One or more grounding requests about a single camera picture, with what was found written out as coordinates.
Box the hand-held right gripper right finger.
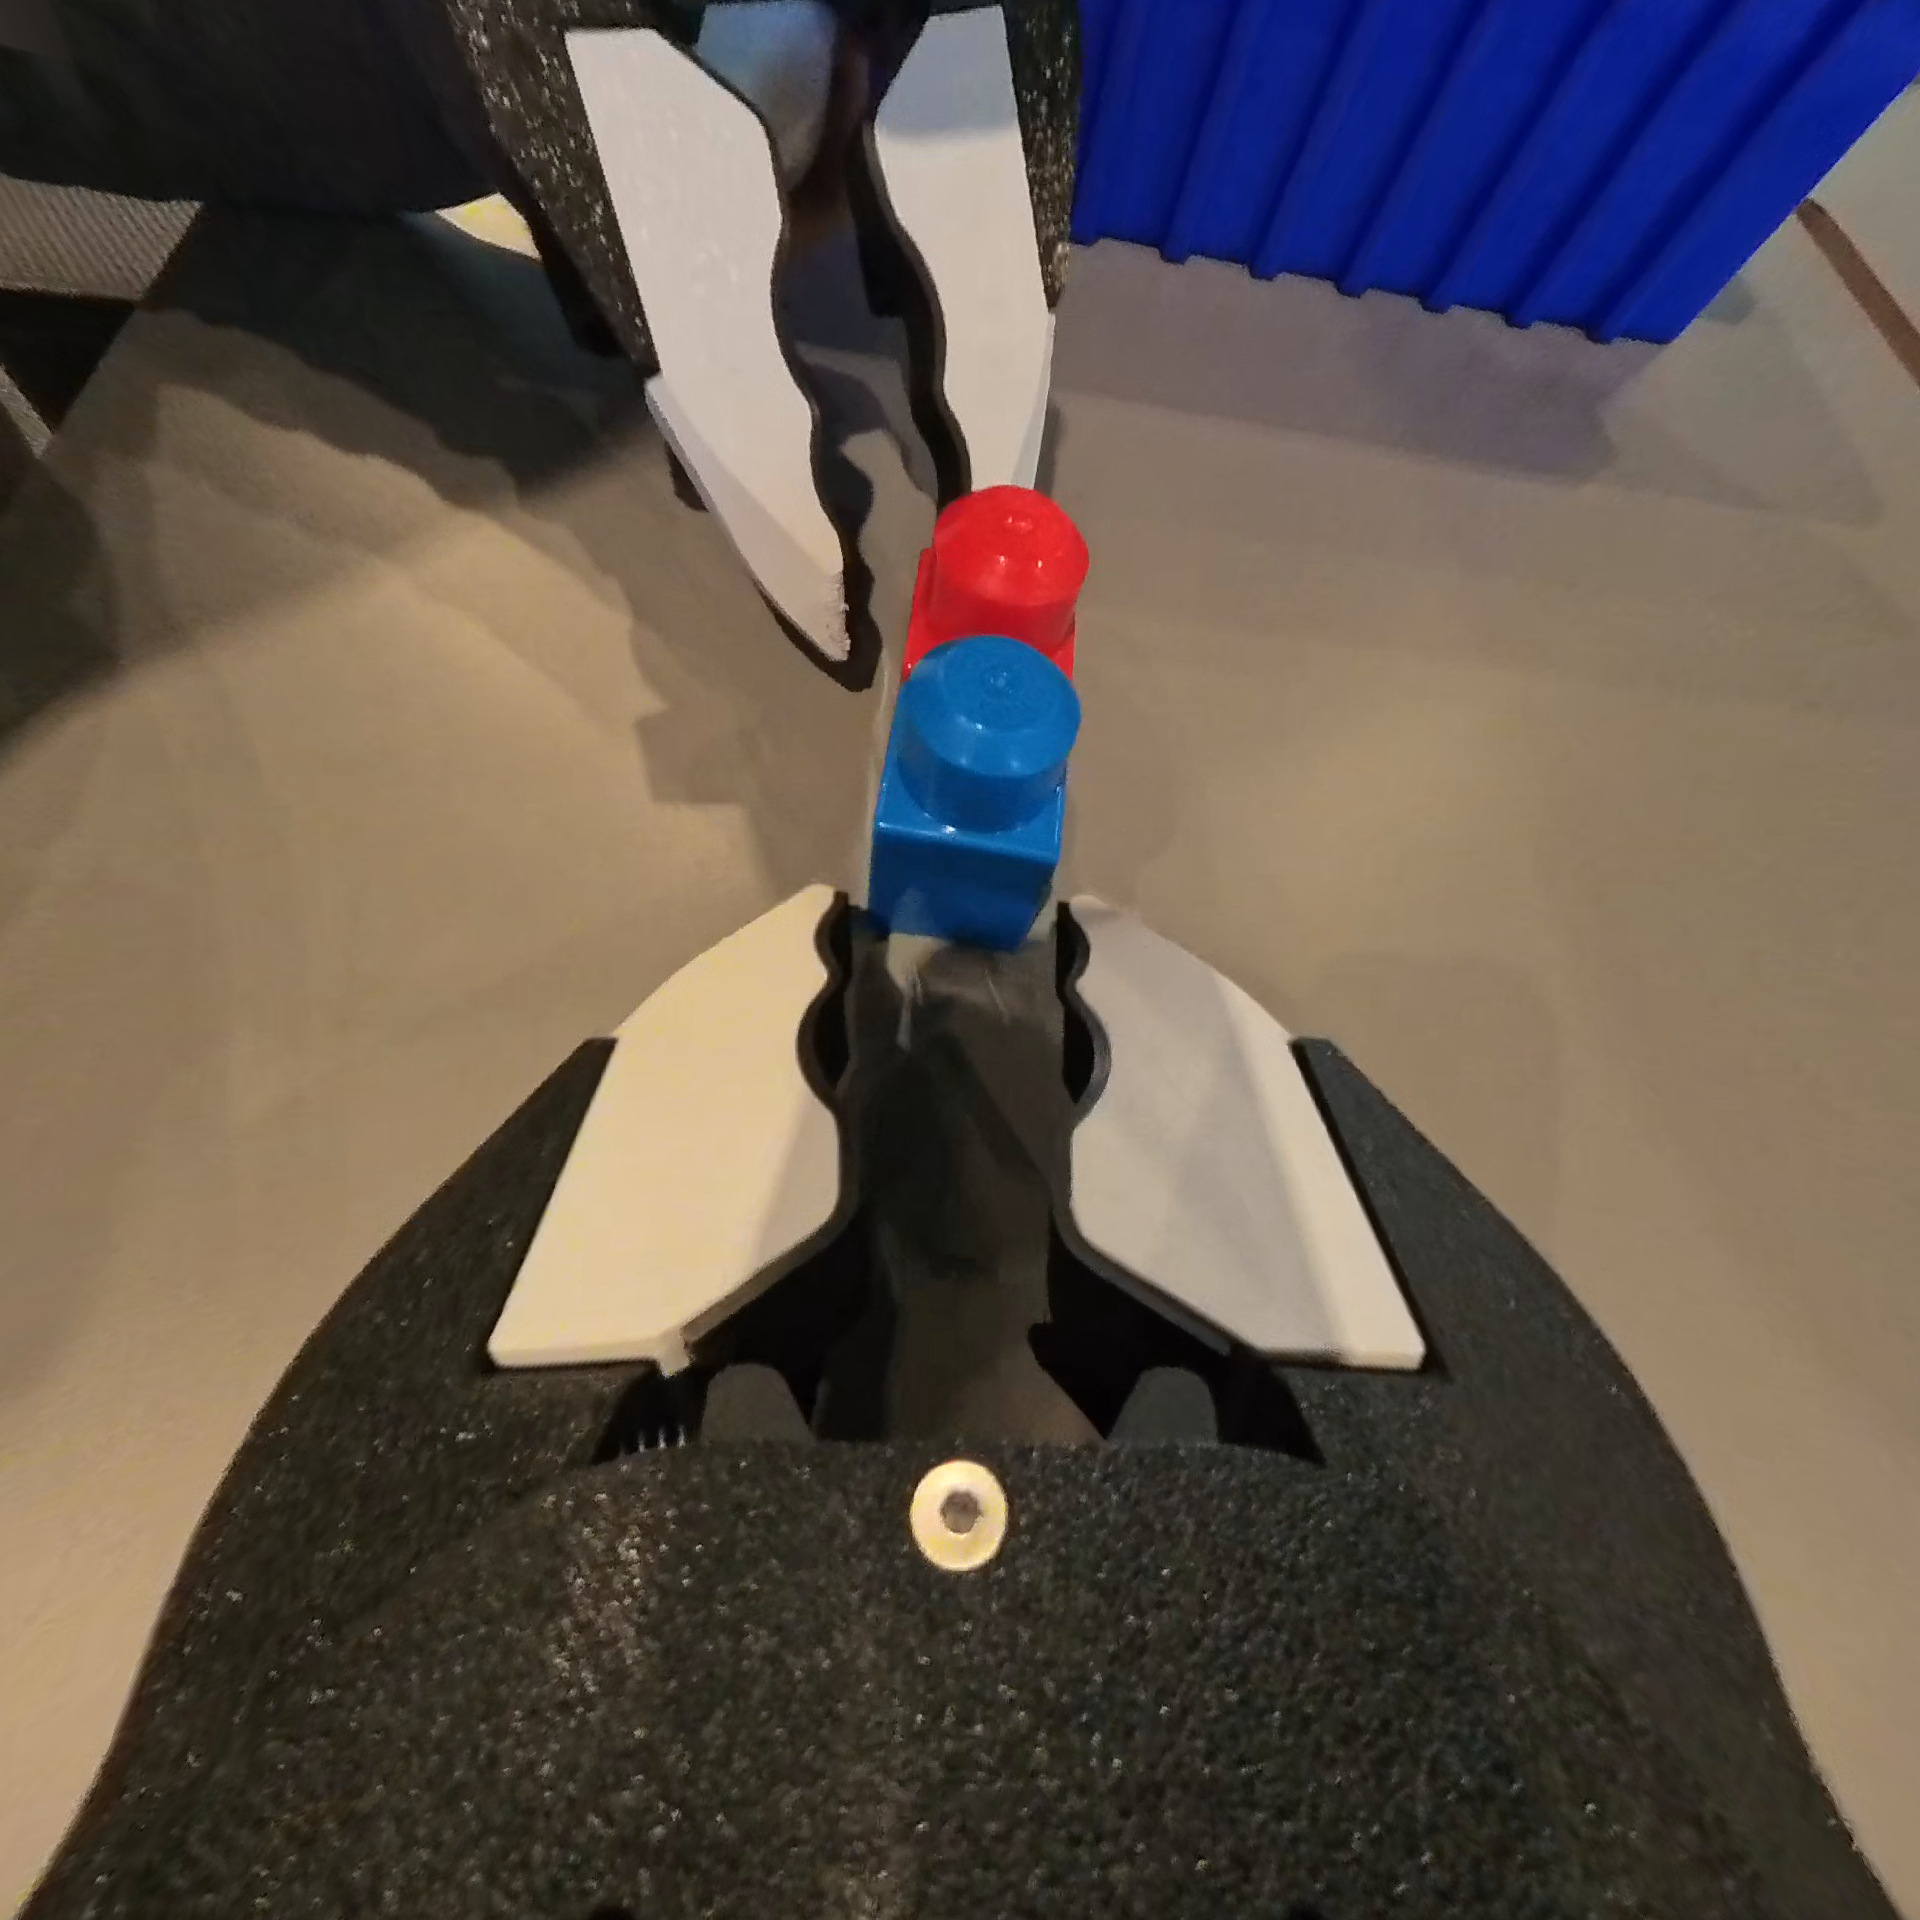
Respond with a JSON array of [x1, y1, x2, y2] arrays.
[[1050, 891, 1428, 1377]]

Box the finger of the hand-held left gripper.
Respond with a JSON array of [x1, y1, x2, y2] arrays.
[[863, 9, 1061, 517], [568, 25, 863, 663]]

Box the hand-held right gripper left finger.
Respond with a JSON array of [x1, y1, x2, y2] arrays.
[[492, 883, 863, 1377]]

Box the red tall one-stud block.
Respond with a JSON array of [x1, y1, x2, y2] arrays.
[[899, 479, 1090, 676]]

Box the blue tall one-stud block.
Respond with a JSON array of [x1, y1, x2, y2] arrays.
[[869, 632, 1083, 953]]

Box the blue plastic bin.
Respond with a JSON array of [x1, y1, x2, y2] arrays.
[[1071, 0, 1920, 345]]

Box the person's left hand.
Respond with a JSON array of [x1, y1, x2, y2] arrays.
[[795, 34, 890, 307]]

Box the grey mesh chair seat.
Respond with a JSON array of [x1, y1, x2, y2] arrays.
[[0, 176, 204, 454]]

